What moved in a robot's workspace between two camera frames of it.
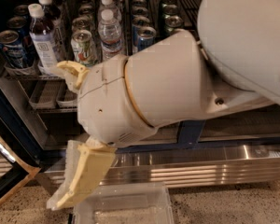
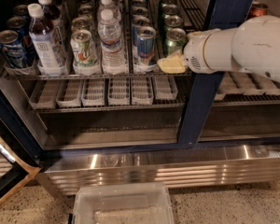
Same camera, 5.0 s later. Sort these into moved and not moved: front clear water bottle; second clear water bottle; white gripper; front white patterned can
Moved: white gripper
Not moved: front white patterned can; second clear water bottle; front clear water bottle
